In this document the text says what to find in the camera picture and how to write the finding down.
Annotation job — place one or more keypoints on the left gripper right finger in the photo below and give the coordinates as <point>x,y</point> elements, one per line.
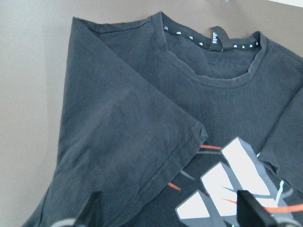
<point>250,213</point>

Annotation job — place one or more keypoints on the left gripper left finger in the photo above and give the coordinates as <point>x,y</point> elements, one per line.
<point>88,208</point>

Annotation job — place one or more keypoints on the black graphic t-shirt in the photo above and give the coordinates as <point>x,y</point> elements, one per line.
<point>165,123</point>

